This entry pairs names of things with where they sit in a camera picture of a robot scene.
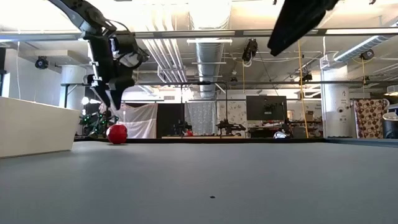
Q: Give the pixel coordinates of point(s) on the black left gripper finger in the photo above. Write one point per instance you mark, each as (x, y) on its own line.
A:
(119, 90)
(101, 90)

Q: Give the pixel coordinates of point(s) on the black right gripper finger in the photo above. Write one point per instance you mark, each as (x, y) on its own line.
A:
(298, 25)

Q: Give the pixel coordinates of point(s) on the red toy tomato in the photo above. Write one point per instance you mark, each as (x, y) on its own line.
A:
(117, 134)

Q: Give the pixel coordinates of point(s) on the black background robot arm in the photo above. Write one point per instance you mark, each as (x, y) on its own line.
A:
(228, 127)
(183, 127)

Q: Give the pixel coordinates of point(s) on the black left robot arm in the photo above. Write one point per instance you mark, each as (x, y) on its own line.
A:
(81, 15)

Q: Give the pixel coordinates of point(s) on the round white lamp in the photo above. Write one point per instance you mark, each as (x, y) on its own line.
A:
(85, 100)

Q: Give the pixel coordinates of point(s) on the background robot with green lights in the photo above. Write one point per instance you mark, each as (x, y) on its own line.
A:
(93, 124)

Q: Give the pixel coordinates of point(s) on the white sheet curtain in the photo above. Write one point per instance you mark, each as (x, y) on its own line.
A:
(140, 124)

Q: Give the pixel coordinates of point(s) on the black hanging power reel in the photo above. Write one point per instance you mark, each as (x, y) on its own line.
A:
(250, 49)

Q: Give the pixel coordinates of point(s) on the white ceiling pipes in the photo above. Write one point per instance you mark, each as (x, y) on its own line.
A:
(164, 59)

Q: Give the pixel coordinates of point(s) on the black curtain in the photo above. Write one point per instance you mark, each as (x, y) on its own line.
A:
(168, 118)

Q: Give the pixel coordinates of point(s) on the black round ceiling reel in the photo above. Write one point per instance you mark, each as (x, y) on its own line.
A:
(367, 54)
(41, 63)

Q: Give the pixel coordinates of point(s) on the cream white plastic basket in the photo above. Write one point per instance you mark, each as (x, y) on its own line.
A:
(31, 130)

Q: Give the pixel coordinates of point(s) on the grey patterned curtain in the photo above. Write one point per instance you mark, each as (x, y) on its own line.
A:
(202, 116)

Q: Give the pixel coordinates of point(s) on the grey horizontal overhead beam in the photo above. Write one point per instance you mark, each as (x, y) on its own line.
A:
(186, 33)

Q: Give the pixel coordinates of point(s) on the small cardboard box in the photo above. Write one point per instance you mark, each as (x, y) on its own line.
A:
(309, 116)

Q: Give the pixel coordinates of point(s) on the black monitor screen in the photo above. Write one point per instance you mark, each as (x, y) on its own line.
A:
(258, 109)

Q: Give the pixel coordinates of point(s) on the white round column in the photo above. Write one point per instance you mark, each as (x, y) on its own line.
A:
(334, 118)

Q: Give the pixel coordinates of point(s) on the white dotted curtain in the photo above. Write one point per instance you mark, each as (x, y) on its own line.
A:
(236, 112)

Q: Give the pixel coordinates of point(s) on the white and blue object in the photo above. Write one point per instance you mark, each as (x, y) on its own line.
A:
(280, 135)

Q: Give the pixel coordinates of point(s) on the brown dotted curtain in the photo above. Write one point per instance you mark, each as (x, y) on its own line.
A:
(370, 121)

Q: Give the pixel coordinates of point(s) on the grey trash bin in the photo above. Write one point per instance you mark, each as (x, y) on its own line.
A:
(390, 127)

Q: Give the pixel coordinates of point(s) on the black pipe frame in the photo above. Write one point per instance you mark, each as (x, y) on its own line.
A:
(174, 83)

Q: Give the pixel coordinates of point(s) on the silver ribbed ventilation duct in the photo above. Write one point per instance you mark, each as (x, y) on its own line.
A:
(209, 62)

